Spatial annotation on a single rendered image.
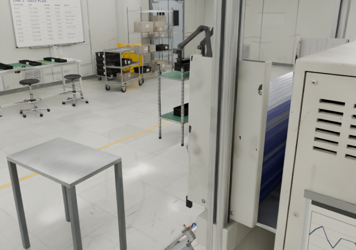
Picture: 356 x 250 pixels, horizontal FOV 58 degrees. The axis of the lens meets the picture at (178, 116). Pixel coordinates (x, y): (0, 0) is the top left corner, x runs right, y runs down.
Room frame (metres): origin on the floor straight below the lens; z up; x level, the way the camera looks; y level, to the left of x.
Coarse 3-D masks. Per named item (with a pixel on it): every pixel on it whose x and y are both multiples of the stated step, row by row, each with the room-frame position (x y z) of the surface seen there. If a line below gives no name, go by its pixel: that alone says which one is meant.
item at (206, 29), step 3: (204, 27) 4.19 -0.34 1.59; (207, 27) 4.18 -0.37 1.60; (204, 30) 4.20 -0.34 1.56; (207, 30) 4.18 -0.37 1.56; (207, 33) 4.17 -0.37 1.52; (207, 36) 4.17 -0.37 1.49; (207, 39) 4.16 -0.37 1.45; (210, 39) 4.18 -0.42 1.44; (207, 42) 4.15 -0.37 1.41; (210, 42) 4.15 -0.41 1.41; (207, 45) 4.14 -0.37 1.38; (210, 45) 4.14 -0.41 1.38; (207, 48) 4.13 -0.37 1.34; (210, 48) 4.12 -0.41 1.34; (207, 51) 4.11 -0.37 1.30; (210, 51) 4.10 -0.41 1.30; (207, 54) 4.08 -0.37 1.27; (210, 54) 4.07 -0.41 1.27
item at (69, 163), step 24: (48, 144) 2.31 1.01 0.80; (72, 144) 2.31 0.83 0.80; (48, 168) 1.90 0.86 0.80; (72, 168) 1.90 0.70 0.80; (96, 168) 1.90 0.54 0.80; (120, 168) 2.06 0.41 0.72; (72, 192) 1.71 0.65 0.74; (120, 192) 2.05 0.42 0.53; (24, 216) 2.10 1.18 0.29; (72, 216) 1.71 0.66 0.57; (120, 216) 2.05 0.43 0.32; (24, 240) 2.07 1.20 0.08; (120, 240) 2.06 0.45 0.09
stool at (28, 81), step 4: (24, 80) 5.59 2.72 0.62; (28, 80) 5.60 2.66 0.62; (32, 80) 5.60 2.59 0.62; (36, 80) 5.59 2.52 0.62; (20, 84) 5.56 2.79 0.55; (24, 84) 5.42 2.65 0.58; (28, 84) 5.43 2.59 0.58; (32, 96) 5.56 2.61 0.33; (24, 100) 5.56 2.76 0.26; (32, 100) 5.54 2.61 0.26; (36, 100) 5.56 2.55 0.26; (40, 100) 5.58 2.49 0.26; (32, 104) 5.55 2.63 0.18; (32, 108) 5.55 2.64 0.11; (36, 108) 5.61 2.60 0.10; (40, 108) 5.63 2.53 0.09; (44, 108) 5.66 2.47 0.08; (48, 108) 5.70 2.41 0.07; (20, 112) 5.55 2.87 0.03; (28, 112) 5.43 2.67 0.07; (40, 112) 5.41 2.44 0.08; (24, 116) 5.33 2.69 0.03; (40, 116) 5.38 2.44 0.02
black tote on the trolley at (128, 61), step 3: (114, 60) 7.45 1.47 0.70; (117, 60) 7.42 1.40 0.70; (123, 60) 7.40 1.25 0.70; (126, 60) 7.48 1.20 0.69; (129, 60) 7.62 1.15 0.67; (114, 63) 7.46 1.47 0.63; (117, 63) 7.44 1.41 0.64; (123, 63) 7.39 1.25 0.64; (129, 63) 7.59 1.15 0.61; (120, 66) 7.42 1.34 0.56
